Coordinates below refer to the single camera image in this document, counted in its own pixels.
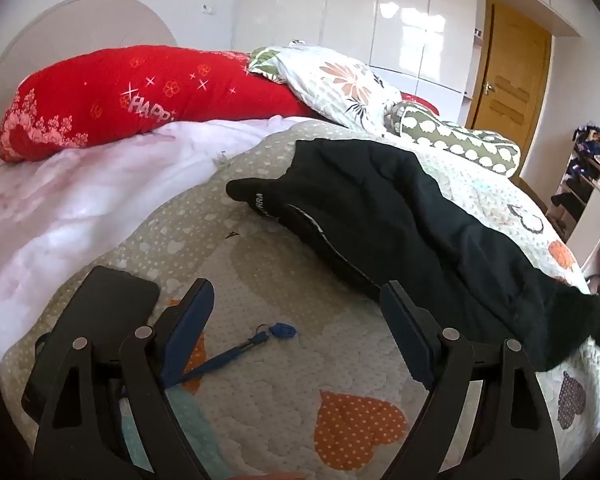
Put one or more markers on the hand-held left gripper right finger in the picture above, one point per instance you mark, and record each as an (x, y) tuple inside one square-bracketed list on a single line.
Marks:
[(405, 330)]

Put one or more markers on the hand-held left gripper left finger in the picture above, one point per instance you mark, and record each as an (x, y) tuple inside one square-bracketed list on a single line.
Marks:
[(190, 330)]

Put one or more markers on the black pants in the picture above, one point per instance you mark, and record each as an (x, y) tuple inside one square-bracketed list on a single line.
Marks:
[(380, 200)]

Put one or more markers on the black smartphone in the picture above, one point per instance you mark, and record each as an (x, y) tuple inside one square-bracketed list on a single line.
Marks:
[(110, 300)]

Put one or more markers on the heart pattern quilt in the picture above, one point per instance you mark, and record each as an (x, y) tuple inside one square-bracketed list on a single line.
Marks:
[(280, 410)]

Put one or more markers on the white pink blanket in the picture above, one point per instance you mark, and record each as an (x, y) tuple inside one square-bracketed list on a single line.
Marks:
[(80, 200)]

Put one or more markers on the green white-dotted pillow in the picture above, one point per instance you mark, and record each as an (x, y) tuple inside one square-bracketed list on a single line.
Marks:
[(455, 140)]

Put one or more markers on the white shelf unit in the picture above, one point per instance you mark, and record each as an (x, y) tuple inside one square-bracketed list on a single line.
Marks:
[(592, 220)]

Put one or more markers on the small red cushion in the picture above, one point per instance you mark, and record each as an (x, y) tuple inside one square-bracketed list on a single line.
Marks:
[(420, 101)]

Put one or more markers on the large red printed pillow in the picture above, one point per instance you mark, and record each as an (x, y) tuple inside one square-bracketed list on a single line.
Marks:
[(105, 85)]

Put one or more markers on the white floral pillow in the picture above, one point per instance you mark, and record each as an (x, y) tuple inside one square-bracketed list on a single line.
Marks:
[(330, 80)]

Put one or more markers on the pile of assorted clothing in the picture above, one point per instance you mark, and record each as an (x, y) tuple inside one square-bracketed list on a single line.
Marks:
[(597, 152)]

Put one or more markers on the wooden door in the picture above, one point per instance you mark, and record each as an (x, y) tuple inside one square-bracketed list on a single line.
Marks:
[(510, 60)]

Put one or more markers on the glossy white wardrobe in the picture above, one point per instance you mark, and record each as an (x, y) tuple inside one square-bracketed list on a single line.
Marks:
[(380, 10)]

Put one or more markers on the beige rounded headboard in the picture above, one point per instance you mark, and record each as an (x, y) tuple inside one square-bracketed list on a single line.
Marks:
[(55, 25)]

